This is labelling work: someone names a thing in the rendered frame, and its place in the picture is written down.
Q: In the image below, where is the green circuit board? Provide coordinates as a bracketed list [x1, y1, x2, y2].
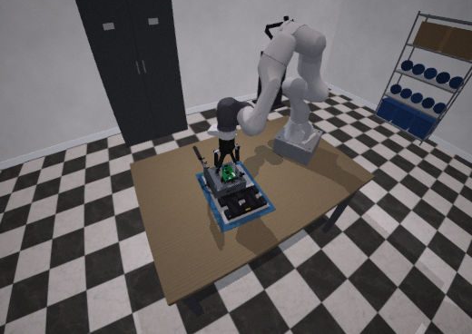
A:
[221, 164, 237, 181]

